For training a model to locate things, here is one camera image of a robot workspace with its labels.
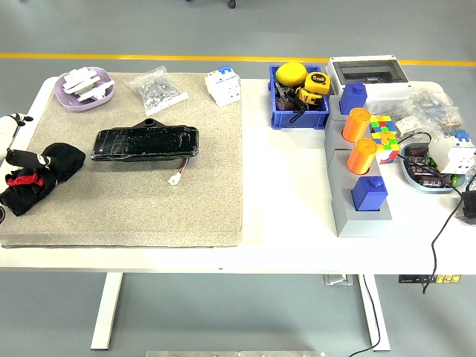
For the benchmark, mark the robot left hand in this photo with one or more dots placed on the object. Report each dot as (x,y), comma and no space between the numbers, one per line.
(5,134)

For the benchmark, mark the black glossy panel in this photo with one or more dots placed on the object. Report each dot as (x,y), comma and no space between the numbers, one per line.
(148,143)

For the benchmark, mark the black table control panel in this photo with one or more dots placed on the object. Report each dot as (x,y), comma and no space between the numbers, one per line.
(409,279)

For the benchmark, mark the purple plastic tray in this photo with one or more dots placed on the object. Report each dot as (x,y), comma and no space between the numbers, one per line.
(68,102)

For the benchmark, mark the white plastic clip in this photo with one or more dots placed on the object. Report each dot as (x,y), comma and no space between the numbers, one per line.
(96,91)
(80,80)

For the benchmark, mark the clear bag of metal nuts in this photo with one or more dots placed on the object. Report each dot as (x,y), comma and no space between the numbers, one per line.
(156,91)

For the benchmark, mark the grey-brown mat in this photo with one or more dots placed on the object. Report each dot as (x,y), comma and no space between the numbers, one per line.
(148,208)

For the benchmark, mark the white table leg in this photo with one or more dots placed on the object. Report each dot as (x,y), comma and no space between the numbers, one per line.
(370,316)
(106,316)

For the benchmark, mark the small white circuit breaker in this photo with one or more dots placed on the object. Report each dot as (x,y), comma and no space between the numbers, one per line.
(223,91)

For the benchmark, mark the black chair castor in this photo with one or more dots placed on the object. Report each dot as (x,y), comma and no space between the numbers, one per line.
(231,3)

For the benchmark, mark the dark metal tool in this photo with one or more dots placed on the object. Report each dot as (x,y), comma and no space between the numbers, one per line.
(284,98)

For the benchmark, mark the yellow foam ball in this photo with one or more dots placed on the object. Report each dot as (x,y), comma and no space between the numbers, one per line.
(290,73)

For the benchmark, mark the blue plastic bin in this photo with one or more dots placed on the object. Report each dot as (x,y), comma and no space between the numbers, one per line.
(297,119)

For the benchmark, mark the yellow black tape measure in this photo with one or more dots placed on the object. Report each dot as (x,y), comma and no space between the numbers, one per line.
(318,82)
(308,96)

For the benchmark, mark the grey socket base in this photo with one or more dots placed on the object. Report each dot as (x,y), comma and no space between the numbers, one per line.
(332,135)
(357,225)
(333,108)

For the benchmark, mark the blue square block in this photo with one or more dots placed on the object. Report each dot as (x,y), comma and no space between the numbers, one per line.
(368,195)
(351,100)

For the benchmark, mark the orange cylinder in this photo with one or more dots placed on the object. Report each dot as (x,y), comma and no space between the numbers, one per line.
(360,156)
(355,126)

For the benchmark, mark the multicolour puzzle cube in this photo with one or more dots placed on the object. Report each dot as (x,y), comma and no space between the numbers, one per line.
(388,148)
(383,124)

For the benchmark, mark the small labelled packet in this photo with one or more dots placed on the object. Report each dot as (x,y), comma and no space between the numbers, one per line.
(407,125)

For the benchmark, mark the light blue tray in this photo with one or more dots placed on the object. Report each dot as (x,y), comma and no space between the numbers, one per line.
(411,182)

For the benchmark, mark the dark brown capacitor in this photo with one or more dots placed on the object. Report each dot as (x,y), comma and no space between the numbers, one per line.
(422,170)
(416,151)
(418,160)
(433,181)

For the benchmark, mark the clear bag of parts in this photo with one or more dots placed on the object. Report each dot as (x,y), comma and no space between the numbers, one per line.
(448,119)
(427,98)

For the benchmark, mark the wide white circuit breaker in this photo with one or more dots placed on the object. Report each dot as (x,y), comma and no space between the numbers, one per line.
(451,156)

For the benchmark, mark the green terminal block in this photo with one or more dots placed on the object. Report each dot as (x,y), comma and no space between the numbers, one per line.
(455,180)

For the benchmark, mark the black power adapter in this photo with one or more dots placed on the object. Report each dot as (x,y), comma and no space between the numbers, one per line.
(469,206)

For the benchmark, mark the grey metal bracket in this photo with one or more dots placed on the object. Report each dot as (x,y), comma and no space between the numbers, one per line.
(336,279)

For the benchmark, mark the grey enclosure with clear lid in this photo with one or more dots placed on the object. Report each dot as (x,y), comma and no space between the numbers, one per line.
(386,93)

